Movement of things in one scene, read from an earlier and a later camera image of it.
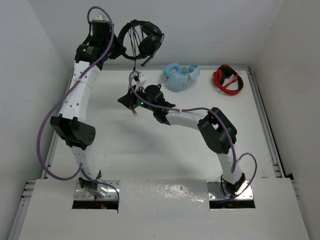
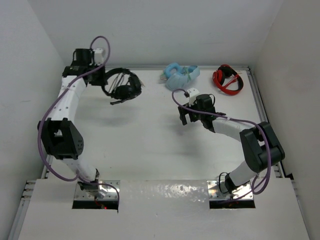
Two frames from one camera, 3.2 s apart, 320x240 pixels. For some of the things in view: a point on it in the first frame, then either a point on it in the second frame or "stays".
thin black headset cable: [134, 35] -> [122, 75]
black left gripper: [119, 49] -> [102, 80]
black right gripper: [129, 99] -> [183, 111]
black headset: [149, 44] -> [125, 92]
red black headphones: [219, 76] stays
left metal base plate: [81, 194] stays
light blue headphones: [176, 77] stays
